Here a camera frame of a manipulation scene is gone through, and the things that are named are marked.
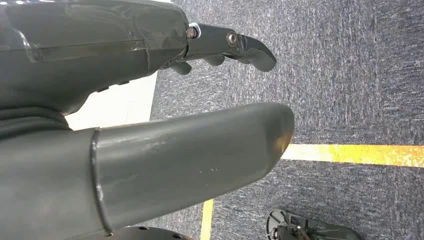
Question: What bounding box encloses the white panel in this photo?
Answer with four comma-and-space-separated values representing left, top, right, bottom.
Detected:
64, 71, 159, 131

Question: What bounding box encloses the ribbed grey left arm sleeve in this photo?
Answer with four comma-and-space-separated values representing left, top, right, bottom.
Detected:
0, 105, 73, 141

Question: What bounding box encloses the yellow floor tape strip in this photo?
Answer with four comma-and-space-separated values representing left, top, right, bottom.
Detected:
199, 198, 216, 240
280, 143, 424, 169

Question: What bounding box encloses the black round base plate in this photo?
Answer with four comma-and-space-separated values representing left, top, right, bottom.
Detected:
109, 226, 195, 240

